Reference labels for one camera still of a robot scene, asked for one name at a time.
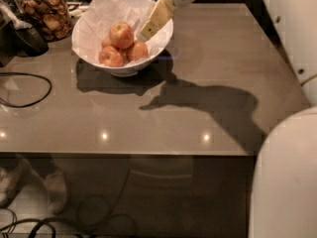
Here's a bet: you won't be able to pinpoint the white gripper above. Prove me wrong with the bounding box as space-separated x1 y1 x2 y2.
137 0 196 42

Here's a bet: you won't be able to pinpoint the red apple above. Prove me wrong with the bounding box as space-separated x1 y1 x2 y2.
109 22 134 50
126 41 149 61
101 37 112 48
98 46 125 67

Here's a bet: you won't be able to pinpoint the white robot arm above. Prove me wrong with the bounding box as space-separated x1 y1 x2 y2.
248 0 317 238

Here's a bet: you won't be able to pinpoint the white ceramic bowl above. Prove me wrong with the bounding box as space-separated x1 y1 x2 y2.
70 0 174 78

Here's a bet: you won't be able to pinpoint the white paper liner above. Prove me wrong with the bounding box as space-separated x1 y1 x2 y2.
72 0 171 64

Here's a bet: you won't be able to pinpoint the glass jar of dried chips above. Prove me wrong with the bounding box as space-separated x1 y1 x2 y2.
15 0 73 42

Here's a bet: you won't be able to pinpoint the black round appliance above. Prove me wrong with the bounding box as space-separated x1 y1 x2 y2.
0 0 49 57

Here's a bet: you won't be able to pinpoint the black cable on table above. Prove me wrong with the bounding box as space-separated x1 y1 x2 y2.
0 72 53 109

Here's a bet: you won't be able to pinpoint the black cables on floor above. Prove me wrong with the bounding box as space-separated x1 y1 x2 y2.
0 169 138 238

